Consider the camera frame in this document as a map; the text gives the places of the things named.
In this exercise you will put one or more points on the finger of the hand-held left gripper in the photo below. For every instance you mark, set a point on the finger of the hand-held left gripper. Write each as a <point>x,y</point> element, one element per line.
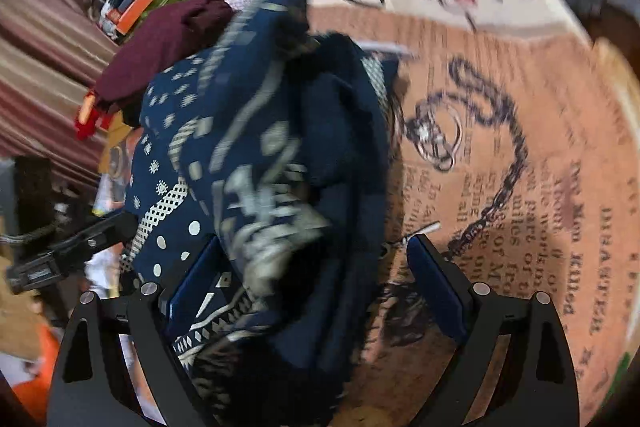
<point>95,241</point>

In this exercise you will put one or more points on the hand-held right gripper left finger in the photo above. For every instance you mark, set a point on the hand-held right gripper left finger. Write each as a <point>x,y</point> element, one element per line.
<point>192,277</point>

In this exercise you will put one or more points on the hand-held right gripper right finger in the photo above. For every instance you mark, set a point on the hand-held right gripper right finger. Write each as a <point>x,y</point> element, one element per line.
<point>435,287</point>

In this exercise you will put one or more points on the navy patterned hooded sweater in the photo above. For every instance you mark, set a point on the navy patterned hooded sweater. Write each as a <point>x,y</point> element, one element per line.
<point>300,132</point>

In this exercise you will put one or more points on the mustard yellow cloth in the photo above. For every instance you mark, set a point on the mustard yellow cloth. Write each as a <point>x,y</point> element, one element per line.
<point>115,147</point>

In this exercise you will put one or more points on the orange cloth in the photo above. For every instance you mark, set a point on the orange cloth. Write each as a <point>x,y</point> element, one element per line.
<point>37,372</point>

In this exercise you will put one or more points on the red toy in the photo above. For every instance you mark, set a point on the red toy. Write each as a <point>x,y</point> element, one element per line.
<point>90,114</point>

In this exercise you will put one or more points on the maroon garment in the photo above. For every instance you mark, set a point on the maroon garment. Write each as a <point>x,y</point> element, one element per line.
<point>160,47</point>

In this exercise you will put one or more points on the newspaper print bedsheet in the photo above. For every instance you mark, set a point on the newspaper print bedsheet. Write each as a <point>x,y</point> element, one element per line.
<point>500,82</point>

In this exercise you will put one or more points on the orange box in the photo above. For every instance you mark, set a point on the orange box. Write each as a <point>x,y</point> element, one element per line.
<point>130,13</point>

